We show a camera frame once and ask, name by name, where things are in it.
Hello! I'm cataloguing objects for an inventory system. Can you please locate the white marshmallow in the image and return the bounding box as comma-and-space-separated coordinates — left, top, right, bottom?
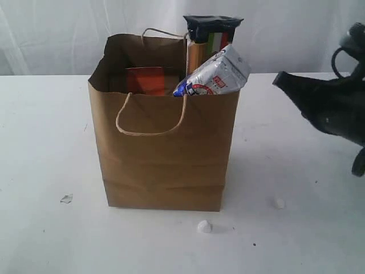
274, 198, 286, 209
197, 220, 213, 233

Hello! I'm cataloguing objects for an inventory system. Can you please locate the clear plastic scrap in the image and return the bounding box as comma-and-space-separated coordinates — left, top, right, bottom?
60, 194, 73, 204

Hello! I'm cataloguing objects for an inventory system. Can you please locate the white blue milk carton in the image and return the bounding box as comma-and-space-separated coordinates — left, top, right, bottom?
173, 45, 250, 97

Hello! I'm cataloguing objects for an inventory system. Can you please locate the brown paper bag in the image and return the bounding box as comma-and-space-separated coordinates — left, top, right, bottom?
88, 34, 239, 211

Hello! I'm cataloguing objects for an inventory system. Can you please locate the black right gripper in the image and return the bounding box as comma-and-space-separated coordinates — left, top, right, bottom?
273, 22, 364, 176

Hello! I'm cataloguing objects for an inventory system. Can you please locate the spaghetti packet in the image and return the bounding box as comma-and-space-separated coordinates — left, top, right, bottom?
184, 15, 243, 75

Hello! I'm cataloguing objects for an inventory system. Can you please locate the brown pouch orange label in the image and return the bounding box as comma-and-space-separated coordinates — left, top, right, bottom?
125, 67, 165, 96

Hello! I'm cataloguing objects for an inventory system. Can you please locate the black cable loop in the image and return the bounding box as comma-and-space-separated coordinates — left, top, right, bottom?
330, 47, 357, 78

